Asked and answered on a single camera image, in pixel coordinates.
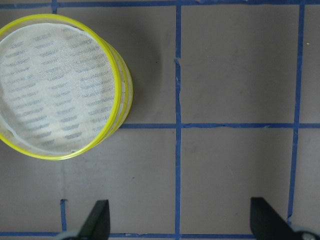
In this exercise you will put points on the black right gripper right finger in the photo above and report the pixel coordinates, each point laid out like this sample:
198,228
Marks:
267,224

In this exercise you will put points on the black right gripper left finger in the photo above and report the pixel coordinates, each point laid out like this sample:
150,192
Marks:
98,224

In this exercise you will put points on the yellow-rimmed steamer layer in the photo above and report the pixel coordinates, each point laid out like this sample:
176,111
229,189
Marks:
117,82

